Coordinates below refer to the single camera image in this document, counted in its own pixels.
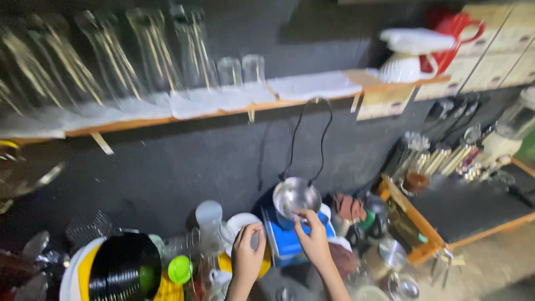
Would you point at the person's left hand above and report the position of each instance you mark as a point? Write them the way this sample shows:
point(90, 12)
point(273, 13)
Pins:
point(245, 256)

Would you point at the person's right hand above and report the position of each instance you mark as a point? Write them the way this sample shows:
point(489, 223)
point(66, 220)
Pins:
point(314, 244)

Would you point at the steel weighing bowl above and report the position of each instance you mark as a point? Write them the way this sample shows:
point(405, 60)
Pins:
point(294, 194)

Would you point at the blue kitchen scale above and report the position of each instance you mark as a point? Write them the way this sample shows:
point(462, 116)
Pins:
point(284, 242)

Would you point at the dark brown cloth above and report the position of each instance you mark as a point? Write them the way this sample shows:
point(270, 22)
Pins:
point(343, 259)

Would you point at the white round plate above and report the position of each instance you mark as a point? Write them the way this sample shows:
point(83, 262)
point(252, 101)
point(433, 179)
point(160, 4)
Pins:
point(240, 221)

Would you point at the white cup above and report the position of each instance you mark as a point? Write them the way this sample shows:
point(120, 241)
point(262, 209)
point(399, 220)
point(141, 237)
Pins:
point(219, 282)

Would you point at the clear bottle with white cap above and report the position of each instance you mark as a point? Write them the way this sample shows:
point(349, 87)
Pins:
point(210, 225)

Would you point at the orange brown cloth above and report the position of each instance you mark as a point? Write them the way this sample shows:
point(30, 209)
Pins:
point(349, 207)

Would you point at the green round lid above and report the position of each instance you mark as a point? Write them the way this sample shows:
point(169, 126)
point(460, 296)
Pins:
point(180, 269)

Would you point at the black kettle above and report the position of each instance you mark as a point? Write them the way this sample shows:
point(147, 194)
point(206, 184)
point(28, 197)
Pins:
point(376, 215)

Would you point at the white bowl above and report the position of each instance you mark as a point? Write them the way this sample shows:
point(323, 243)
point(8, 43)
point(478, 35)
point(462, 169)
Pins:
point(370, 294)

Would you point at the round steel lid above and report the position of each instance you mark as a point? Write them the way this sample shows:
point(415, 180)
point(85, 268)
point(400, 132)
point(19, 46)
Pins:
point(393, 254)

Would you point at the olive oil bottle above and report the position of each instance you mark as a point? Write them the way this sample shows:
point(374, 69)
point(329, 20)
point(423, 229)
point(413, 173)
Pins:
point(403, 228)

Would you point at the steel strainer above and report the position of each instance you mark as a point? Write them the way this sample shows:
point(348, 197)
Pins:
point(404, 287)

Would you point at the green lime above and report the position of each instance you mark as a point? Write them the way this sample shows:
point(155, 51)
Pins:
point(147, 279)

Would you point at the brown small bowl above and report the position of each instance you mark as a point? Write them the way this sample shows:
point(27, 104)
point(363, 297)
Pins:
point(415, 182)

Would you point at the stack of black ribbed plates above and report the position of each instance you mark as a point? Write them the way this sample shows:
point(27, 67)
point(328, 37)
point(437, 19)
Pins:
point(121, 267)

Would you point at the steel tongs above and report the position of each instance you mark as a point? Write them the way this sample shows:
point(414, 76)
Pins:
point(445, 265)

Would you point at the group of steel cups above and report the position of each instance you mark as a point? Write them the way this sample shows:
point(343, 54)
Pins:
point(443, 156)

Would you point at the white shelf liner cloth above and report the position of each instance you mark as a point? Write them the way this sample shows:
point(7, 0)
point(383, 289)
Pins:
point(209, 102)

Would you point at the wooden framed side table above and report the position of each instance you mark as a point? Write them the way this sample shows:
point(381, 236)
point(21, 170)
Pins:
point(468, 205)

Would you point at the yellow plastic basin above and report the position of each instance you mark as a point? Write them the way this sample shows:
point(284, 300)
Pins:
point(85, 271)

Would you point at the white plastic basin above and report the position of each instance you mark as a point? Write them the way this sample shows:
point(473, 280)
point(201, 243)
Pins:
point(69, 276)

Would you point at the short clear glass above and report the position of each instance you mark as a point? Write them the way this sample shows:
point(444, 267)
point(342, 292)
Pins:
point(253, 69)
point(229, 72)

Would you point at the white ribbed jug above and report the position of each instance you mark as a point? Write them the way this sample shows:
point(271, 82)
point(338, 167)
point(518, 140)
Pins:
point(400, 67)

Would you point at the steel spoon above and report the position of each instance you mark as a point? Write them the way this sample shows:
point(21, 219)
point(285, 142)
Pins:
point(35, 246)

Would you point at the white blender with jar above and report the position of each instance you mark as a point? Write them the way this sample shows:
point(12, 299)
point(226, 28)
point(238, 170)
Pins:
point(508, 129)

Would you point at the large glass bowl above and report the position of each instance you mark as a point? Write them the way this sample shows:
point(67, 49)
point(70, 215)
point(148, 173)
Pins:
point(21, 171)

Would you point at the row of tall drinking glasses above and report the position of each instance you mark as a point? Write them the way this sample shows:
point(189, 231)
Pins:
point(104, 58)

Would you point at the red plastic jug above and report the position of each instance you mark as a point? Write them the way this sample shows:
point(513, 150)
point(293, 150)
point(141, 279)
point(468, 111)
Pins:
point(451, 29)

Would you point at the stack of beige cartons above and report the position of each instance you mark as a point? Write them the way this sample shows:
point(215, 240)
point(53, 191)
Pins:
point(493, 50)

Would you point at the wooden wall shelf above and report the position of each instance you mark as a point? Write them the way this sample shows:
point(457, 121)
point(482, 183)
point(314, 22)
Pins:
point(234, 112)

